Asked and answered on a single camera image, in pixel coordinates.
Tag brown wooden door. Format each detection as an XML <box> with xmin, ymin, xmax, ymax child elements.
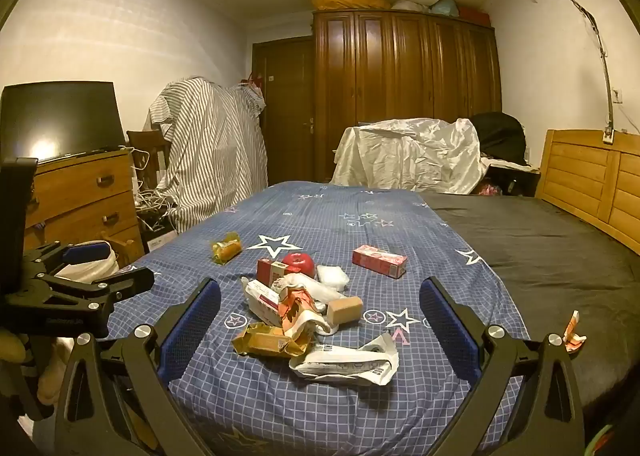
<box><xmin>251</xmin><ymin>36</ymin><xmax>317</xmax><ymax>187</ymax></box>

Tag dark side table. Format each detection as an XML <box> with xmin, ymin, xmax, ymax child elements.
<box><xmin>477</xmin><ymin>159</ymin><xmax>542</xmax><ymax>198</ymax></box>

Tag wooden bed headboard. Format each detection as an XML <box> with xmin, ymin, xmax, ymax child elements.
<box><xmin>535</xmin><ymin>129</ymin><xmax>640</xmax><ymax>257</ymax></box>

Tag white cables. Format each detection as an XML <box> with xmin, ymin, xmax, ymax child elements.
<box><xmin>131</xmin><ymin>145</ymin><xmax>177</xmax><ymax>219</ymax></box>

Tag grey striped cloth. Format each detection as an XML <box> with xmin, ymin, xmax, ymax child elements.
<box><xmin>146</xmin><ymin>77</ymin><xmax>269</xmax><ymax>233</ymax></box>

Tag white paper tube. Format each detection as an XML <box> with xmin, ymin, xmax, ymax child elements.
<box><xmin>282</xmin><ymin>273</ymin><xmax>347</xmax><ymax>308</ymax></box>

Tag white plastic wad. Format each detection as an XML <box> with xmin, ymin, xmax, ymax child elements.
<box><xmin>316</xmin><ymin>265</ymin><xmax>350</xmax><ymax>293</ymax></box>

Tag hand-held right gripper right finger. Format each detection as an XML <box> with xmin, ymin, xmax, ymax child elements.
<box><xmin>419</xmin><ymin>276</ymin><xmax>588</xmax><ymax>456</ymax></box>

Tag white medicine box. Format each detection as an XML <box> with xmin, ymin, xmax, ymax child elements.
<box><xmin>241</xmin><ymin>277</ymin><xmax>282</xmax><ymax>325</ymax></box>

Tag gold foil packet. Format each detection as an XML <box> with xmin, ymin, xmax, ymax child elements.
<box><xmin>232</xmin><ymin>323</ymin><xmax>312</xmax><ymax>359</ymax></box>

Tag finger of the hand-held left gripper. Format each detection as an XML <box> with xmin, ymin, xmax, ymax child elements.
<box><xmin>30</xmin><ymin>267</ymin><xmax>156</xmax><ymax>312</ymax></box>
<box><xmin>22</xmin><ymin>241</ymin><xmax>117</xmax><ymax>282</ymax></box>

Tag person's left hand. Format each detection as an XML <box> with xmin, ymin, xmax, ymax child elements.
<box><xmin>0</xmin><ymin>329</ymin><xmax>27</xmax><ymax>362</ymax></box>

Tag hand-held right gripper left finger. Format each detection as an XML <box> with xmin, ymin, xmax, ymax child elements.
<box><xmin>52</xmin><ymin>277</ymin><xmax>223</xmax><ymax>456</ymax></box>

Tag black bag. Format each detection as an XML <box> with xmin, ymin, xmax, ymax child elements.
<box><xmin>470</xmin><ymin>111</ymin><xmax>527</xmax><ymax>167</ymax></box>

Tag curved metal rod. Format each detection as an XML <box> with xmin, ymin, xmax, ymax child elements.
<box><xmin>482</xmin><ymin>0</ymin><xmax>616</xmax><ymax>145</ymax></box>

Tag wooden chest of drawers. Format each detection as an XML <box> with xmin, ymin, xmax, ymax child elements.
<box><xmin>22</xmin><ymin>146</ymin><xmax>146</xmax><ymax>267</ymax></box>

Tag orange torn wrapper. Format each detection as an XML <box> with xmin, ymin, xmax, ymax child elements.
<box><xmin>562</xmin><ymin>311</ymin><xmax>587</xmax><ymax>352</ymax></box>

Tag blue star printed blanket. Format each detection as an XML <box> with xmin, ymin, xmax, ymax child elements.
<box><xmin>112</xmin><ymin>181</ymin><xmax>532</xmax><ymax>456</ymax></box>

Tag orange and white packet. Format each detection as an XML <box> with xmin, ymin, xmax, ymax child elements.
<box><xmin>277</xmin><ymin>286</ymin><xmax>332</xmax><ymax>337</ymax></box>

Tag white bucket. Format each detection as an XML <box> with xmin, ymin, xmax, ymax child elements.
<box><xmin>55</xmin><ymin>240</ymin><xmax>121</xmax><ymax>285</ymax></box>

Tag white mailer bag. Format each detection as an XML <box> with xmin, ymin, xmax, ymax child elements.
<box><xmin>289</xmin><ymin>333</ymin><xmax>400</xmax><ymax>387</ymax></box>

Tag brown wooden wardrobe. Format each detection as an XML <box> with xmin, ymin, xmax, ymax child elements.
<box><xmin>312</xmin><ymin>9</ymin><xmax>502</xmax><ymax>183</ymax></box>

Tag small red and white box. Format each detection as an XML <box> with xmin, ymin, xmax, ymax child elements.
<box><xmin>257</xmin><ymin>259</ymin><xmax>291</xmax><ymax>287</ymax></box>

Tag black bed sheet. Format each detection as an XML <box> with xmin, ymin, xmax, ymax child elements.
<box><xmin>420</xmin><ymin>192</ymin><xmax>640</xmax><ymax>417</ymax></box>

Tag knife block carton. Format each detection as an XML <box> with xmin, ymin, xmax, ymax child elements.
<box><xmin>142</xmin><ymin>225</ymin><xmax>177</xmax><ymax>253</ymax></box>

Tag yellow snack packet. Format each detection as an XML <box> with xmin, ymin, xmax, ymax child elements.
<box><xmin>211</xmin><ymin>232</ymin><xmax>244</xmax><ymax>265</ymax></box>

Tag black flat television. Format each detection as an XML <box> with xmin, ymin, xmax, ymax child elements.
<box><xmin>0</xmin><ymin>81</ymin><xmax>125</xmax><ymax>165</ymax></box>

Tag dark wooden chair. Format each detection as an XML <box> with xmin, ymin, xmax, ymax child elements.
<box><xmin>126</xmin><ymin>130</ymin><xmax>169</xmax><ymax>187</ymax></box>

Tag pink carton box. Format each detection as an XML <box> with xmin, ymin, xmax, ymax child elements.
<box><xmin>352</xmin><ymin>245</ymin><xmax>408</xmax><ymax>280</ymax></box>

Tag red apple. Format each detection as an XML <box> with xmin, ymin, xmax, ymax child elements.
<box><xmin>282</xmin><ymin>253</ymin><xmax>316</xmax><ymax>280</ymax></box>

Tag red storage box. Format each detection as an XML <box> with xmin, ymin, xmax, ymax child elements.
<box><xmin>457</xmin><ymin>5</ymin><xmax>494</xmax><ymax>28</ymax></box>

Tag brown block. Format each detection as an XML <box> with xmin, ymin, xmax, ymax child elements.
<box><xmin>327</xmin><ymin>296</ymin><xmax>364</xmax><ymax>325</ymax></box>

